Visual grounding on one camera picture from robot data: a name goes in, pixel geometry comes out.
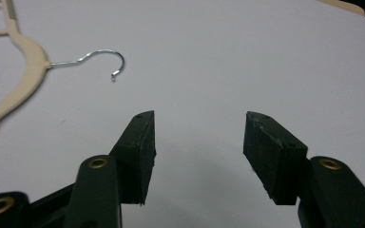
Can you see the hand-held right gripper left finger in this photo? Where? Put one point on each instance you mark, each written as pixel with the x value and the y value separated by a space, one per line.
pixel 136 158

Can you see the beige clothes hanger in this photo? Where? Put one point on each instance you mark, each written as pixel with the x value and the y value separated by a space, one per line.
pixel 28 76

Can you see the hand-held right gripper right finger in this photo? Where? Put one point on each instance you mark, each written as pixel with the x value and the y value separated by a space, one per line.
pixel 275 158

